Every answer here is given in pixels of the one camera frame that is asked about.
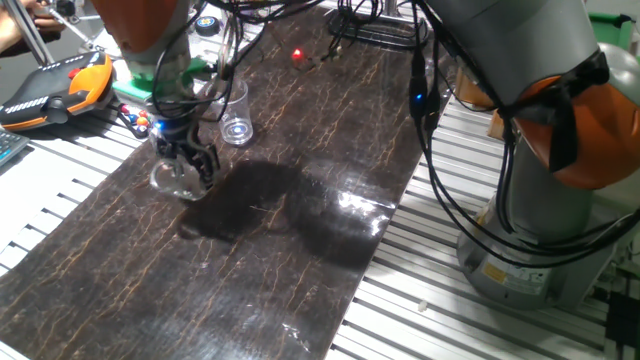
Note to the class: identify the thin silver rod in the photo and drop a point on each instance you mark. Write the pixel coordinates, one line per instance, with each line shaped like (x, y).
(70, 25)

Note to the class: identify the grey metal tripod leg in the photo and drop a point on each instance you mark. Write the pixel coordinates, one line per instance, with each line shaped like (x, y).
(30, 32)

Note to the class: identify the person forearm maroon sleeve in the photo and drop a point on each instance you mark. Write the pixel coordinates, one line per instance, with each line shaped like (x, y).
(30, 46)

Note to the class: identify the small circuit board red light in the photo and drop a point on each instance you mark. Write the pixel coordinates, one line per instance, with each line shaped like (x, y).
(297, 54)

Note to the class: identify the cardboard box with flaps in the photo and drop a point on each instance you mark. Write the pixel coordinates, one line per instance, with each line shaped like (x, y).
(470, 92)

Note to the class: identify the dark marble pattern mat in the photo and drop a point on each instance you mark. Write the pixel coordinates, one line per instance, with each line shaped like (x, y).
(300, 260)

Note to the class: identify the small round black puck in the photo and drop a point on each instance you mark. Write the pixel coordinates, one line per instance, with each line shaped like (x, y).
(206, 25)

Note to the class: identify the clear plastic cup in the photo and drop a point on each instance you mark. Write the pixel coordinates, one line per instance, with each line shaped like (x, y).
(237, 130)

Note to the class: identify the black triangle with billiard balls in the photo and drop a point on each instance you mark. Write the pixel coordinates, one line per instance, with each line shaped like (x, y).
(135, 120)

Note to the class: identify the small clear glass jar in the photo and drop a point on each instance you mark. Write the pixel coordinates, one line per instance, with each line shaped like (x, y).
(177, 184)

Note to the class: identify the black USB hub blue light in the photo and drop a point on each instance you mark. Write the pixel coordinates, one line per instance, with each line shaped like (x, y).
(417, 97)

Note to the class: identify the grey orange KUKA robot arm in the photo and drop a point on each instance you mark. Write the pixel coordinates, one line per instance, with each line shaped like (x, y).
(510, 40)

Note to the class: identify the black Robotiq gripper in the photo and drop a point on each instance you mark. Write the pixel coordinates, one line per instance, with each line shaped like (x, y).
(172, 134)

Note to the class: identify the orange black teach pendant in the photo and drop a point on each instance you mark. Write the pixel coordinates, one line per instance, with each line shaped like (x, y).
(45, 95)

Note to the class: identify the grey wrist camera green mount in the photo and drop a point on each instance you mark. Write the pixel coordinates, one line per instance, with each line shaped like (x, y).
(125, 89)

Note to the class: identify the long cardboard box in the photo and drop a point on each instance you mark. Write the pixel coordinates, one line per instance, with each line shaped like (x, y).
(495, 125)

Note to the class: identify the small white scrap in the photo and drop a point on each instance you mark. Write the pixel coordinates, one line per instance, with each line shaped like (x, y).
(423, 305)

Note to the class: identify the green mini pool table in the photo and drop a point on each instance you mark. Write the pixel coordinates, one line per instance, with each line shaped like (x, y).
(607, 30)

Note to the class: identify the aluminium frame strut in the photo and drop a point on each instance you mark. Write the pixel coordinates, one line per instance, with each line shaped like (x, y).
(391, 6)

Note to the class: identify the person hand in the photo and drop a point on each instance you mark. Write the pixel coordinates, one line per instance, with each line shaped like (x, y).
(9, 30)
(45, 21)

